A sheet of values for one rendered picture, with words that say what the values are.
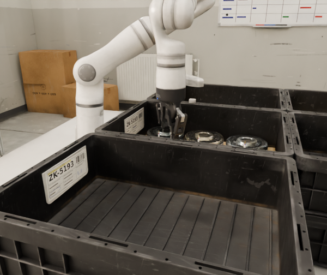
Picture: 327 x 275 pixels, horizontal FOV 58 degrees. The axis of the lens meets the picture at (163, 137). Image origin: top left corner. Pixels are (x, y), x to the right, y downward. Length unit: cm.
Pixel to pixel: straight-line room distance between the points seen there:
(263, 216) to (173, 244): 17
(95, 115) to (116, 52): 22
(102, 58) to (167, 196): 54
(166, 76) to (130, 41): 28
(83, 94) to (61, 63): 303
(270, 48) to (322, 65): 61
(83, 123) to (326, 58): 324
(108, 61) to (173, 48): 31
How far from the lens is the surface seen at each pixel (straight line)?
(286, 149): 58
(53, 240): 37
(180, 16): 71
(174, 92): 73
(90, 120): 102
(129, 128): 78
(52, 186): 54
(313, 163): 56
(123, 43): 97
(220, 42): 380
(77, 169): 59
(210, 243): 49
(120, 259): 33
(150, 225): 52
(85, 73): 98
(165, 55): 72
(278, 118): 83
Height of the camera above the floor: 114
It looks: 21 degrees down
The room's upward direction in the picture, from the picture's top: straight up
